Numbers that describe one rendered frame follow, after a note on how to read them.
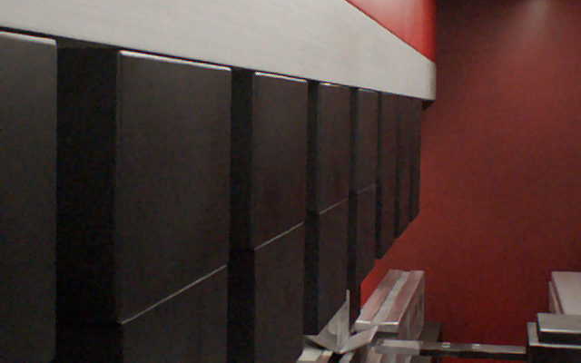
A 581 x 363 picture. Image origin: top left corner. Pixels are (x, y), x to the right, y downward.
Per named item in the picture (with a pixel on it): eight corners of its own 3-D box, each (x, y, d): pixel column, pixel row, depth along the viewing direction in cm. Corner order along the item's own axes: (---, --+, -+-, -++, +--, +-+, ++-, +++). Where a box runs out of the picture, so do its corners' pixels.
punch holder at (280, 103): (168, 346, 73) (171, 77, 72) (303, 353, 71) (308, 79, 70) (82, 406, 58) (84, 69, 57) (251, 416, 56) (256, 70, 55)
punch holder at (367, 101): (285, 263, 112) (288, 90, 111) (375, 267, 110) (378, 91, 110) (252, 286, 97) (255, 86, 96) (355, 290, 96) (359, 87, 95)
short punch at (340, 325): (341, 335, 126) (343, 247, 126) (359, 336, 126) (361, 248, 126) (328, 354, 117) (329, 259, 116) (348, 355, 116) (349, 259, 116)
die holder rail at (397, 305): (388, 324, 201) (388, 269, 201) (423, 326, 200) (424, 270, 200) (350, 393, 152) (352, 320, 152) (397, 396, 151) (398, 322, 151)
